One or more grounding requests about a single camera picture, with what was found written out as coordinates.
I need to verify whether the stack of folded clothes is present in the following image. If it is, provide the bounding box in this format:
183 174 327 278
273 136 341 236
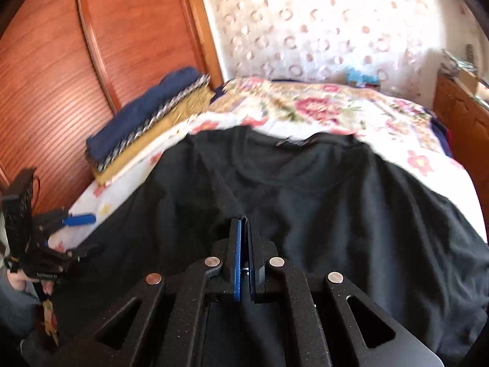
94 88 215 184
90 74 211 171

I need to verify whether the wooden cabinet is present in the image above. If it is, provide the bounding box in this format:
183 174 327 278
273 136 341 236
433 72 489 169

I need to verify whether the pink rose floral quilt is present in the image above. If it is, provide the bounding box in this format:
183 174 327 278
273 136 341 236
208 76 455 161

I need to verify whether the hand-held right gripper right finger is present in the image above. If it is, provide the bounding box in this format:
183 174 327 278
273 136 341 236
247 218 444 367

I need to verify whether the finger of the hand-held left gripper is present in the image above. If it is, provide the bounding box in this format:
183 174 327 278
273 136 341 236
46 243 102 266
36 208 97 235

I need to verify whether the stack of folded fabrics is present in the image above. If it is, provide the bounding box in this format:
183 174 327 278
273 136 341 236
439 44 480 79

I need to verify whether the white flower print bedsheet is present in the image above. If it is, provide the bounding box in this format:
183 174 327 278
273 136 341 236
48 117 487 253

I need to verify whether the person's left forearm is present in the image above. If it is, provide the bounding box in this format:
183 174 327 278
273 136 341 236
0 268 41 339

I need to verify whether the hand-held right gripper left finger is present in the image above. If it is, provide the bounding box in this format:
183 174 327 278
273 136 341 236
61 218 243 367

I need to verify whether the navy folded cloth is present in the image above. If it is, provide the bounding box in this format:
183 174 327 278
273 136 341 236
86 67 201 161

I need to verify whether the black t-shirt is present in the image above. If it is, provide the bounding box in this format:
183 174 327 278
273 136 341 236
50 126 487 367

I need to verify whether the blue plastic bag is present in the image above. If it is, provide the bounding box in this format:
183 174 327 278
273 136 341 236
346 67 381 87

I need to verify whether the person's left hand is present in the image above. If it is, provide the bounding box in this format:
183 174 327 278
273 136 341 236
7 269 54 295

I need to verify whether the cream folded cloth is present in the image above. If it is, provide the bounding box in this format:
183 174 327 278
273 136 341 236
101 122 192 189

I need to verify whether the circle patterned sheer curtain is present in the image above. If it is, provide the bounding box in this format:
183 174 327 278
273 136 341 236
197 0 482 104

